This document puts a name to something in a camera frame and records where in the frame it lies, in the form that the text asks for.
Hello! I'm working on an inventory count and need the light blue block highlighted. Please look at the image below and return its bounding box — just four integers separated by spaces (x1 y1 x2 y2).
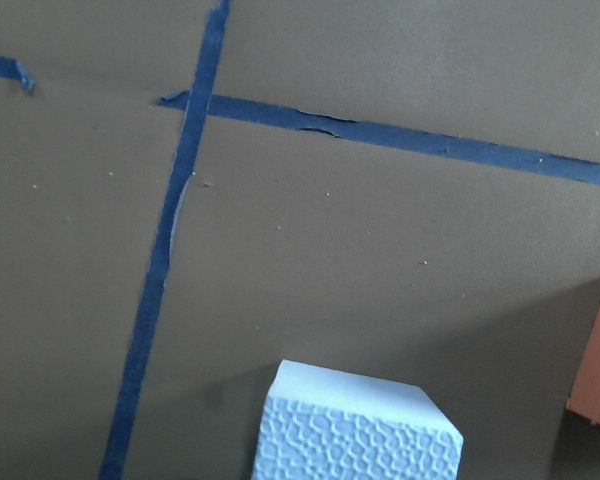
251 360 464 479

